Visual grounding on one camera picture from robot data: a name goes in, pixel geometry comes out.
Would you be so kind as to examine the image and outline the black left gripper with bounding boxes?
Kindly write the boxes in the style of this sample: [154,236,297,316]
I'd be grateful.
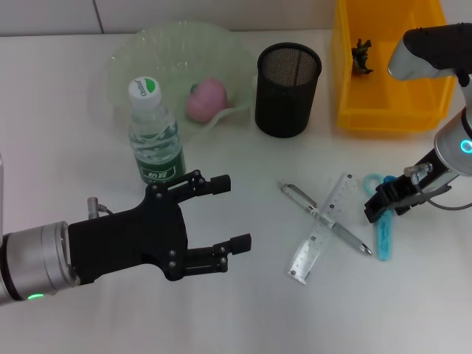
[68,169,252,285]

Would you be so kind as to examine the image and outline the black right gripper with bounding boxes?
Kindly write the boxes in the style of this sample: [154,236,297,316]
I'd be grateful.
[364,153,457,224]

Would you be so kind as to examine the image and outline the clear plastic ruler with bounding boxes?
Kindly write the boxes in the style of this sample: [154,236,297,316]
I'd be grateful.
[287,172,361,285]

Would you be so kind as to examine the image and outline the water bottle green label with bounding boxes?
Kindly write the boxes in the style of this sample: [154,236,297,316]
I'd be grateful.
[128,76,187,189]

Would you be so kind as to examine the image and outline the pink peach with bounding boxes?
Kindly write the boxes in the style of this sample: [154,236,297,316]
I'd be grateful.
[184,77,229,123]

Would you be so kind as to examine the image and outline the silver retractable pen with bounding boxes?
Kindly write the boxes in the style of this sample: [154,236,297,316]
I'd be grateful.
[277,180,373,256]

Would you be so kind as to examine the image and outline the black mesh pen holder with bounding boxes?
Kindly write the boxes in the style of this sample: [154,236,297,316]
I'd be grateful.
[254,42,322,139]

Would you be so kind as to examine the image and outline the green translucent fruit plate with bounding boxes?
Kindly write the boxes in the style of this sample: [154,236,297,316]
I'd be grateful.
[106,21,257,133]

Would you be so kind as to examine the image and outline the yellow plastic storage bin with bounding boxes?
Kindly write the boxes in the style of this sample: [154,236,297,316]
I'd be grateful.
[330,0,458,132]

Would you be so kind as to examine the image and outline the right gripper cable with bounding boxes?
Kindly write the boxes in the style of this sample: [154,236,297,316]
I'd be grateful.
[403,162,472,211]

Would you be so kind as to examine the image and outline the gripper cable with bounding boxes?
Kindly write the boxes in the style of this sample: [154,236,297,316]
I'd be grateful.
[87,197,115,218]
[403,162,472,211]

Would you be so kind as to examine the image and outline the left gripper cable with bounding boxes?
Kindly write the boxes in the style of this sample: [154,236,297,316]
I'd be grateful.
[87,197,115,218]

